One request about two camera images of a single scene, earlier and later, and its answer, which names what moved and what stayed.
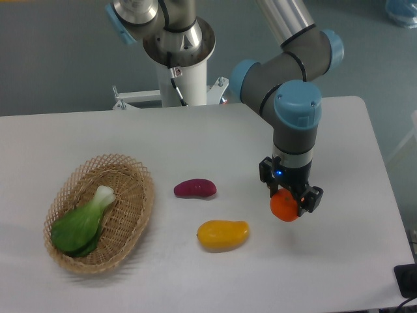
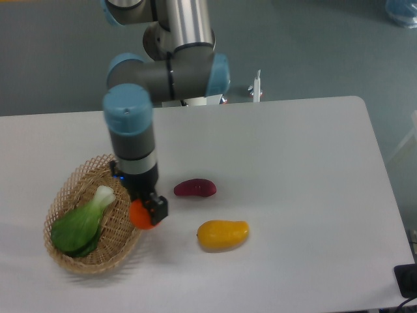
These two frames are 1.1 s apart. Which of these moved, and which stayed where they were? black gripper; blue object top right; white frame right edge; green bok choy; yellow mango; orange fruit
Moved: black gripper; orange fruit
Stayed: blue object top right; green bok choy; yellow mango; white frame right edge
